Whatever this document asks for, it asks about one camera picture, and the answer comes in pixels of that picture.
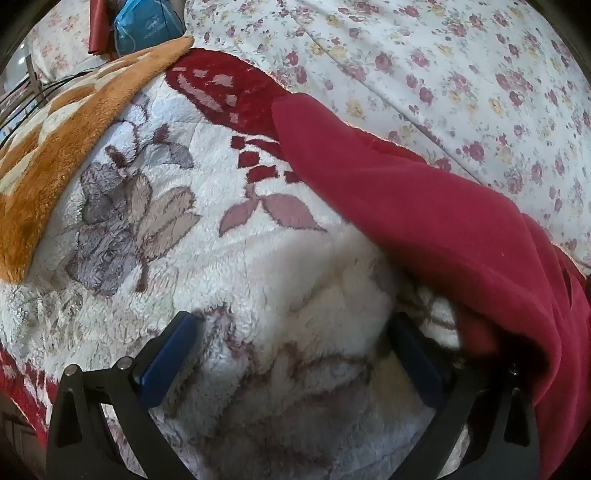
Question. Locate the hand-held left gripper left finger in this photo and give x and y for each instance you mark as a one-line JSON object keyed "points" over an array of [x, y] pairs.
{"points": [[159, 364]]}

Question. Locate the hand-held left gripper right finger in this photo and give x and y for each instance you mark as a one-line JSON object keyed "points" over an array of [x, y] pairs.
{"points": [[418, 364]]}

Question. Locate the red fleece garment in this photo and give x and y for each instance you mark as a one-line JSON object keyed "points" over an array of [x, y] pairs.
{"points": [[415, 207]]}

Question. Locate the white and red floral fleece blanket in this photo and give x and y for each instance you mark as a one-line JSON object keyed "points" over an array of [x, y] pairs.
{"points": [[277, 277]]}

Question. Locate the orange and cream plush blanket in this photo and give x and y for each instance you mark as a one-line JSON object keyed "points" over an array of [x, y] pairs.
{"points": [[69, 138]]}

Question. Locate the floral print bed quilt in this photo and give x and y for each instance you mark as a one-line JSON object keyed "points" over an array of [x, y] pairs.
{"points": [[438, 69]]}

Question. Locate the floral fabric sofa cover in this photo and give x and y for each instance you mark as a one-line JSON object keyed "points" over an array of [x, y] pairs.
{"points": [[55, 41]]}

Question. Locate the blue plastic bag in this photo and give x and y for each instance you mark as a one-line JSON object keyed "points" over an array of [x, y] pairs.
{"points": [[145, 25]]}

